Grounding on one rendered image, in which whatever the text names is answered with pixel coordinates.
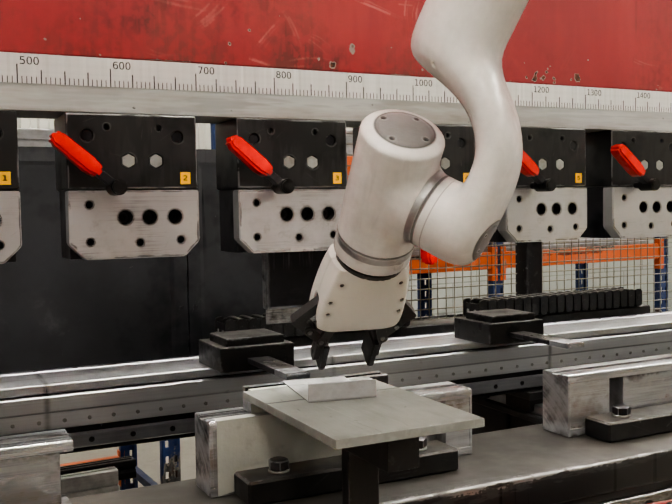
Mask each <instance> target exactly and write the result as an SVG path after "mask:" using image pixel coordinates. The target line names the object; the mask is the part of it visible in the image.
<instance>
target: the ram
mask: <svg viewBox="0 0 672 504"><path fill-rule="evenodd" d="M425 1H426V0H0V52H13V53H30V54H47V55H63V56H80V57H96V58H113V59H130V60H146V61H163V62H179V63H196V64H213V65H229V66H246V67H262V68H279V69H296V70H312V71H329V72H345V73H362V74H379V75H395V76H412V77H429V78H435V77H434V76H433V75H431V74H430V73H429V72H428V71H427V70H426V69H425V68H423V67H422V66H421V65H420V64H419V63H418V61H417V60H416V59H415V57H414V56H413V54H412V50H411V38H412V34H413V31H414V28H415V25H416V22H417V20H418V17H419V15H420V12H421V10H422V8H423V6H424V3H425ZM502 69H503V75H504V78H505V81H506V82H512V83H528V84H545V85H561V86H578V87H595V88H611V89H628V90H644V91H661V92H672V0H529V1H528V3H527V5H526V7H525V9H524V11H523V13H522V15H521V17H520V19H519V21H518V23H517V25H516V27H515V29H514V31H513V33H512V35H511V37H510V39H509V41H508V43H507V45H506V48H505V50H504V53H503V58H502ZM515 108H516V111H517V114H518V118H519V122H520V126H521V127H539V128H570V129H585V133H589V132H598V131H606V130H632V131H663V132H672V113H670V112H648V111H626V110H604V109H582V108H560V107H539V106H517V105H515ZM386 109H397V110H404V111H408V112H412V113H415V114H418V115H420V116H422V117H424V118H426V119H428V120H429V121H431V122H432V123H433V124H446V125H472V124H471V122H470V119H469V117H468V115H467V113H466V111H465V109H464V108H463V106H462V104H461V103H451V102H430V101H408V100H386V99H364V98H342V97H321V96H299V95H277V94H255V93H233V92H211V91H190V90H168V89H146V88H124V87H102V86H81V85H59V84H37V83H15V82H0V110H14V111H16V112H17V118H38V119H56V118H58V117H59V116H61V115H63V114H64V113H66V112H75V113H106V114H137V115H168V116H194V117H195V118H196V123H212V124H217V123H221V122H224V121H228V120H231V119H235V118H261V119H292V120H323V121H345V122H346V127H350V128H355V127H360V125H361V122H362V121H363V119H364V118H365V117H366V116H368V115H369V114H371V113H373V112H376V111H380V110H386Z"/></svg>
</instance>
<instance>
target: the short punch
mask: <svg viewBox="0 0 672 504"><path fill-rule="evenodd" d="M326 252H327V250H324V251H300V252H275V253H262V285H263V308H264V309H266V324H279V323H291V319H290V316H291V314H293V313H294V312H295V311H297V310H298V309H299V308H301V307H302V306H303V305H305V304H306V303H307V302H309V298H310V293H311V290H312V286H313V283H314V280H315V277H316V274H317V271H318V269H319V266H320V264H321V262H322V260H323V258H324V256H325V254H326Z"/></svg>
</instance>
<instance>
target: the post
mask: <svg viewBox="0 0 672 504"><path fill-rule="evenodd" d="M515 244H517V245H515V254H517V255H515V263H517V264H516V273H517V274H516V283H517V284H516V292H517V293H516V295H518V294H521V295H525V294H533V293H539V294H541V293H542V242H519V243H515Z"/></svg>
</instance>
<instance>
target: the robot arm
mask: <svg viewBox="0 0 672 504"><path fill-rule="evenodd" d="M528 1H529V0H426V1H425V3H424V6H423V8H422V10H421V12H420V15H419V17H418V20H417V22H416V25H415V28H414V31H413V34H412V38H411V50H412V54H413V56H414V57H415V59H416V60H417V61H418V63H419V64H420V65H421V66H422V67H423V68H425V69H426V70H427V71H428V72H429V73H430V74H431V75H433V76H434V77H435V78H436V79H437V80H438V81H440V82H441V83H442V84H443V85H444V86H445V87H446V88H447V89H448V90H449V91H450V92H451V93H452V94H453V95H454V96H455V97H456V98H457V99H458V100H459V102H460V103H461V104H462V106H463V108H464V109H465V111H466V113H467V115H468V117H469V119H470V122H471V124H472V127H473V132H474V137H475V157H474V161H473V164H472V167H471V170H470V173H469V175H468V177H467V179H466V181H465V182H464V183H462V182H460V181H457V180H455V179H454V178H452V177H450V176H448V175H446V174H445V173H444V172H443V170H442V169H441V166H440V161H441V158H442V155H443V151H444V148H445V139H444V136H443V134H442V132H441V131H440V130H439V128H438V127H437V126H436V125H435V124H433V123H432V122H431V121H429V120H428V119H426V118H424V117H422V116H420V115H418V114H415V113H412V112H408V111H404V110H397V109H386V110H380V111H376V112H373V113H371V114H369V115H368V116H366V117H365V118H364V119H363V121H362V122H361V125H360V128H359V132H358V137H357V141H356V146H355V150H354V154H353V159H352V163H351V168H350V172H349V176H348V181H347V185H346V190H345V194H344V199H343V203H342V207H341V212H340V216H339V221H338V225H337V230H336V234H335V239H334V244H332V245H331V246H330V247H329V249H328V250H327V252H326V254H325V256H324V258H323V260H322V262H321V264H320V266H319V269H318V271H317V274H316V277H315V280H314V283H313V286H312V290H311V293H310V298H309V302H307V303H306V304H305V305H303V306H302V307H301V308H299V309H298V310H297V311H295V312H294V313H293V314H291V316H290V319H291V322H292V325H293V326H294V327H296V328H297V329H299V330H300V331H303V332H304V333H305V335H306V336H308V337H309V338H310V339H312V340H313V342H312V346H311V357H312V360H316V362H317V366H318V369H319V370H323V369H325V366H326V362H327V358H328V354H329V350H330V347H329V344H328V341H329V340H330V338H331V337H332V335H333V334H334V332H341V331H358V330H366V332H365V335H364V339H363V342H362V346H361V349H362V352H363V355H364V358H365V361H366V364H367V365H368V366H373V364H374V361H375V358H376V355H378V354H379V351H380V348H381V345H382V343H384V342H386V341H387V340H388V336H389V335H390V334H392V333H393V332H395V331H397V330H398V329H400V328H401V325H402V324H405V323H407V322H409V321H411V320H412V319H414V318H415V317H416V313H415V310H414V308H413V307H412V306H411V304H410V303H409V302H408V301H407V300H406V296H407V290H408V282H409V262H410V258H411V255H412V252H413V250H414V246H417V247H419V248H421V249H422V250H424V251H426V252H428V253H430V254H431V255H433V256H435V257H437V258H439V259H441V260H443V261H445V262H448V263H450V264H453V265H458V266H464V265H468V264H470V263H472V262H474V261H475V260H476V259H477V258H478V257H480V256H481V254H482V252H483V251H484V249H485V248H486V247H487V246H488V244H489V241H490V239H491V238H492V236H493V234H494V232H496V230H497V226H498V224H499V222H500V220H501V218H502V216H503V214H504V212H505V210H506V208H507V206H508V204H509V202H510V200H511V197H512V195H513V193H514V190H515V188H516V185H517V182H518V179H519V175H520V171H521V166H522V158H523V143H522V133H521V126H520V122H519V118H518V114H517V111H516V108H515V105H514V103H513V100H512V97H511V95H510V92H509V89H508V87H507V84H506V81H505V78H504V75H503V69H502V58H503V53H504V50H505V48H506V45H507V43H508V41H509V39H510V37H511V35H512V33H513V31H514V29H515V27H516V25H517V23H518V21H519V19H520V17H521V15H522V13H523V11H524V9H525V7H526V5H527V3H528ZM314 315H316V321H315V322H314V321H312V320H311V319H310V318H312V317H313V316H314Z"/></svg>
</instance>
